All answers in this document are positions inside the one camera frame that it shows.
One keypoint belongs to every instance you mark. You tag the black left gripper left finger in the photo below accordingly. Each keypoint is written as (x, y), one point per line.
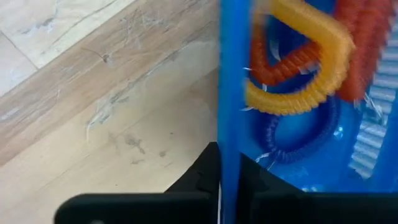
(140, 208)

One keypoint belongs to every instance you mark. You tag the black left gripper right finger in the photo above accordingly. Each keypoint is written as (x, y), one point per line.
(311, 208)

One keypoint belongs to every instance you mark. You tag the blue plastic basket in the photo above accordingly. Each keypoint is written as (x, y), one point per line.
(230, 93)

